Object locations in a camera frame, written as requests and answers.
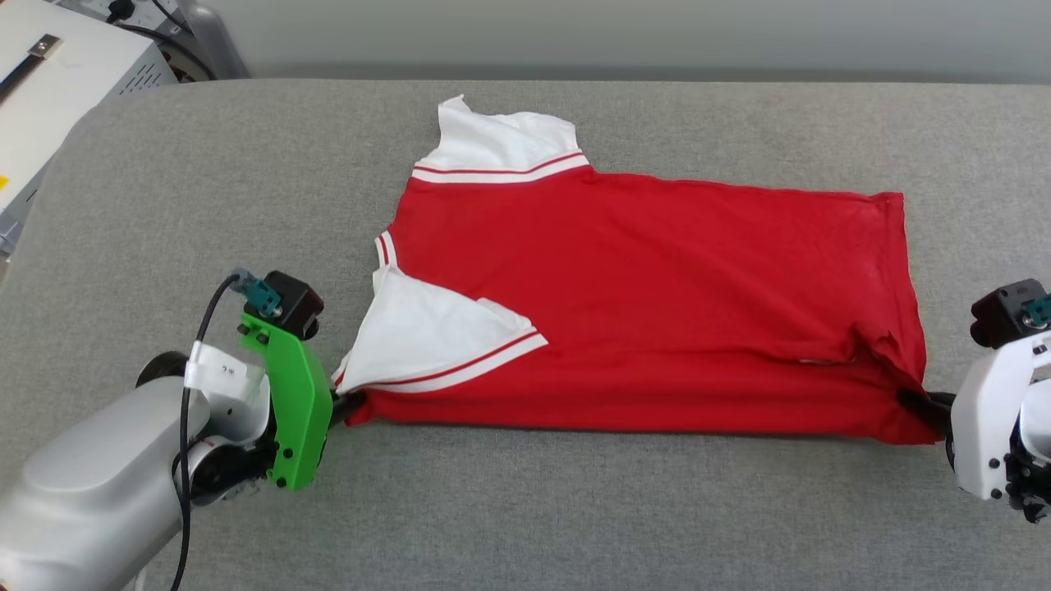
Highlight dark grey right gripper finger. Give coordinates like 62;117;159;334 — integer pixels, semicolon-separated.
897;389;957;438

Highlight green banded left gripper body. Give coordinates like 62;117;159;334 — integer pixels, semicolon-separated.
175;312;334;503

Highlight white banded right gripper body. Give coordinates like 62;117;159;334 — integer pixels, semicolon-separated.
951;331;1051;524

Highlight red and white t-shirt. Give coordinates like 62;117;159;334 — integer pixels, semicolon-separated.
332;94;942;447

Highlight white label tape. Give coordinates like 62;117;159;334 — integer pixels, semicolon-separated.
182;341;268;396

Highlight grey rounded container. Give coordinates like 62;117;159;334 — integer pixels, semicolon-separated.
168;0;251;80

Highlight teal left cable connector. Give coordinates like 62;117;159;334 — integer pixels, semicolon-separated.
229;268;285;320

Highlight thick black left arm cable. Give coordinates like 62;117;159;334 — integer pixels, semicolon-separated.
168;275;247;591

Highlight white appliance with black handle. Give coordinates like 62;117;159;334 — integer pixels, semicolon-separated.
0;0;179;258

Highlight black power cable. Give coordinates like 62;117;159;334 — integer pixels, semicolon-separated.
105;0;219;82

